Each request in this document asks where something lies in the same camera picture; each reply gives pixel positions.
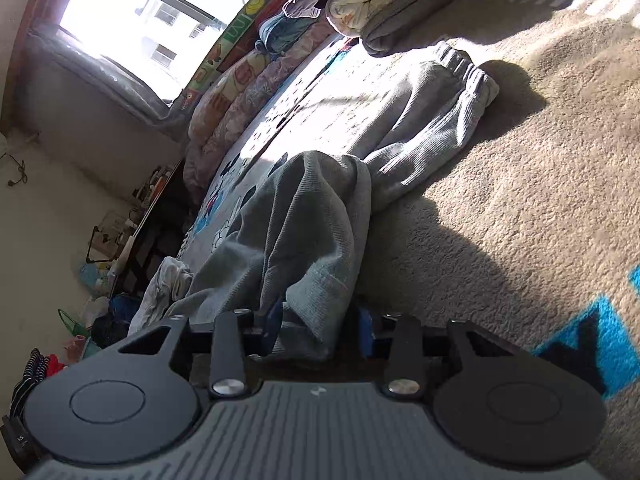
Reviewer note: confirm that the grey curtain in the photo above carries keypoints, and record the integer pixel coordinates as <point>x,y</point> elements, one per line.
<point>109,77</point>

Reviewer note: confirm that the yellow orange cartoon pillow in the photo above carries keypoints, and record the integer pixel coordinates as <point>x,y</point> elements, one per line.
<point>218,98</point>

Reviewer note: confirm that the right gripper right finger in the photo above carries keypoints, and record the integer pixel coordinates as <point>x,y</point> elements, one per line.
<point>394,340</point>

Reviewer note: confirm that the grey sweatpants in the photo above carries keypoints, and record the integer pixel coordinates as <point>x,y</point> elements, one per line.
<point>290,222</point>

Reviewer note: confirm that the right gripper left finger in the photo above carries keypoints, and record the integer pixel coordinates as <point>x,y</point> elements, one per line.
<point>229,377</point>

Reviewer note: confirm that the white folded garment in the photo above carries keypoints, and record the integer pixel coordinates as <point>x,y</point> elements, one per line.
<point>170,283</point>

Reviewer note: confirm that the window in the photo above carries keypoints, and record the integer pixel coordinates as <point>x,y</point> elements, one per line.
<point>161,42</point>

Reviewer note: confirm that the pink floral quilt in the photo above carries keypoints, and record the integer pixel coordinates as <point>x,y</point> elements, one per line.
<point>202,162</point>

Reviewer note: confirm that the stack of colourful clothes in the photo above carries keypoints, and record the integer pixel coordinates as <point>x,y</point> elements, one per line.
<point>38,368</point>

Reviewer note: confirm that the cluttered dark side table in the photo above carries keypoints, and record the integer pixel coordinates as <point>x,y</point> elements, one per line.
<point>157,235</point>

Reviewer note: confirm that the colourful alphabet foam mat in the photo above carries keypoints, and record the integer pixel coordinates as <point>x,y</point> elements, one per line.
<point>235,41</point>

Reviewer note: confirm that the Mickey Mouse brown blanket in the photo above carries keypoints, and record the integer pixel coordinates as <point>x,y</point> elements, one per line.
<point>532,231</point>

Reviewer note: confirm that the blue folded quilt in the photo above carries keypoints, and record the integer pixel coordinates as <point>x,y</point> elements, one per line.
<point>279,32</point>

